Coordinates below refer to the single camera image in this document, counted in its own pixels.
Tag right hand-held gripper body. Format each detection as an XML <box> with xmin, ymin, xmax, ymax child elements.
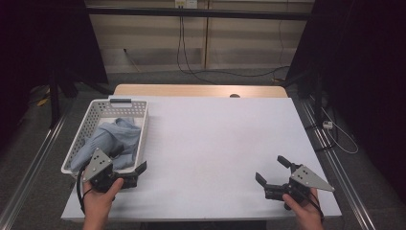
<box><xmin>263</xmin><ymin>164</ymin><xmax>335</xmax><ymax>203</ymax></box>

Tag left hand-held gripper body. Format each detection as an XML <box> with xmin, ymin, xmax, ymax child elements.
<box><xmin>81</xmin><ymin>147</ymin><xmax>139</xmax><ymax>194</ymax></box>

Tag light blue ribbed garment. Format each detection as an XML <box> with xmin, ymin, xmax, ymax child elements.
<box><xmin>69</xmin><ymin>117</ymin><xmax>143</xmax><ymax>173</ymax></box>

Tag white perforated plastic basket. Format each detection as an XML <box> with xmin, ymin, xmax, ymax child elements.
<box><xmin>60</xmin><ymin>98</ymin><xmax>149</xmax><ymax>180</ymax></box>

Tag person's right hand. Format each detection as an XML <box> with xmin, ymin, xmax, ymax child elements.
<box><xmin>282</xmin><ymin>187</ymin><xmax>325</xmax><ymax>230</ymax></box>

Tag person's left hand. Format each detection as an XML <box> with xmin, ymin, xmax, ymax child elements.
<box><xmin>81</xmin><ymin>177</ymin><xmax>124</xmax><ymax>230</ymax></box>

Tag wooden table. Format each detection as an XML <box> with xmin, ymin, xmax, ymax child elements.
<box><xmin>113</xmin><ymin>83</ymin><xmax>288</xmax><ymax>99</ymax></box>

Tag black curtain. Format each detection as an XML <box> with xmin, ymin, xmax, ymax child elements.
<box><xmin>0</xmin><ymin>0</ymin><xmax>109</xmax><ymax>151</ymax></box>
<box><xmin>285</xmin><ymin>0</ymin><xmax>406</xmax><ymax>205</ymax></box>

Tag black horizontal metal bar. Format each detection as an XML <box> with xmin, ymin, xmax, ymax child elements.
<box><xmin>85</xmin><ymin>7</ymin><xmax>315</xmax><ymax>22</ymax></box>

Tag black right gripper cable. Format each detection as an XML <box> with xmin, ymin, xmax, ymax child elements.
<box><xmin>300</xmin><ymin>188</ymin><xmax>325</xmax><ymax>223</ymax></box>

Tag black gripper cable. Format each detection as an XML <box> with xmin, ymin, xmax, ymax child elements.
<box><xmin>76</xmin><ymin>161</ymin><xmax>94</xmax><ymax>215</ymax></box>
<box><xmin>300</xmin><ymin>188</ymin><xmax>325</xmax><ymax>223</ymax></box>

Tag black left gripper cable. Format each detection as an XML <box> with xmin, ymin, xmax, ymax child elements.
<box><xmin>76</xmin><ymin>161</ymin><xmax>94</xmax><ymax>215</ymax></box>

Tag aluminium floor rail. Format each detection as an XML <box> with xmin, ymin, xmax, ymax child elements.
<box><xmin>300</xmin><ymin>99</ymin><xmax>377</xmax><ymax>230</ymax></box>
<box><xmin>0</xmin><ymin>111</ymin><xmax>70</xmax><ymax>230</ymax></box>

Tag white floor cable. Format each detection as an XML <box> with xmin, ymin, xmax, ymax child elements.
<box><xmin>320</xmin><ymin>106</ymin><xmax>359</xmax><ymax>155</ymax></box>

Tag black hanging wall cable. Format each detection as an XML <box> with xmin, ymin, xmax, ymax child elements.
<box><xmin>176</xmin><ymin>15</ymin><xmax>291</xmax><ymax>85</ymax></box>

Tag white wall socket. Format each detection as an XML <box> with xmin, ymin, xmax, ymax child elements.
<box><xmin>174</xmin><ymin>0</ymin><xmax>199</xmax><ymax>10</ymax></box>

